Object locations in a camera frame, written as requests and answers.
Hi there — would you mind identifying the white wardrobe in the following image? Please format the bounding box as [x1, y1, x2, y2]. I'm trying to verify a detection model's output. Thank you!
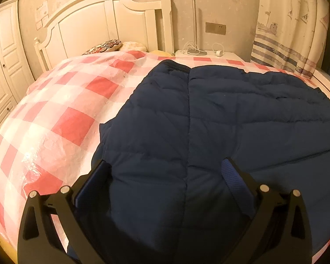
[0, 0, 36, 146]

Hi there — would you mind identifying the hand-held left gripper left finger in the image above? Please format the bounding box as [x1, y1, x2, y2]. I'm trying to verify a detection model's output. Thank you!
[16, 159, 112, 264]

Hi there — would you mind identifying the white nightstand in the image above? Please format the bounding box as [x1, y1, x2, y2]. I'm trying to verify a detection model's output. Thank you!
[174, 49, 244, 62]

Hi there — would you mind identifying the navy blue down jacket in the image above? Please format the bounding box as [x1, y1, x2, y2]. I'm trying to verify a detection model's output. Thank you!
[67, 59, 330, 264]

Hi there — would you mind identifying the cream floral pillow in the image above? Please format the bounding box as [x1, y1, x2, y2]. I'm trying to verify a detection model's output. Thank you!
[120, 41, 148, 52]

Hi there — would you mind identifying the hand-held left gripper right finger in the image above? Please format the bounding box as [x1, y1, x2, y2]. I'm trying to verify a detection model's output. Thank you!
[221, 157, 313, 264]

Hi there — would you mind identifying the white wall sticker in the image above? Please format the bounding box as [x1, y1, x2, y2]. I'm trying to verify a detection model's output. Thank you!
[35, 1, 50, 30]

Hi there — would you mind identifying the white thin pole lamp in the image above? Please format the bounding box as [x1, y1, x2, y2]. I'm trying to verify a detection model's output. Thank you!
[183, 0, 207, 56]

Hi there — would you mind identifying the metal wall switch panel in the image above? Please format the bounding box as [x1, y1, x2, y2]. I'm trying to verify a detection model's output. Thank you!
[205, 22, 227, 36]

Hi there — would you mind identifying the white wooden headboard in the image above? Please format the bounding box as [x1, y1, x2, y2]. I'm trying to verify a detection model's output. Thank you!
[34, 0, 175, 72]

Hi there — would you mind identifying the embroidered round pillow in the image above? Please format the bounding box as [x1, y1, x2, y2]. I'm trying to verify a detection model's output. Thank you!
[82, 39, 123, 56]

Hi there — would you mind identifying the ship print curtain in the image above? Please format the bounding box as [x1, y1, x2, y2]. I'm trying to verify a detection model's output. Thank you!
[250, 0, 330, 80]

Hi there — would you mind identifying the white charger with cable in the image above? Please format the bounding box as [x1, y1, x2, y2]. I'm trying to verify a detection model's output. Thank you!
[211, 43, 226, 57]

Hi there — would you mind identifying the pink checkered bed cover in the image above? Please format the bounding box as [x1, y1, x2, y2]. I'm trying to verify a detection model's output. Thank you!
[0, 50, 315, 264]

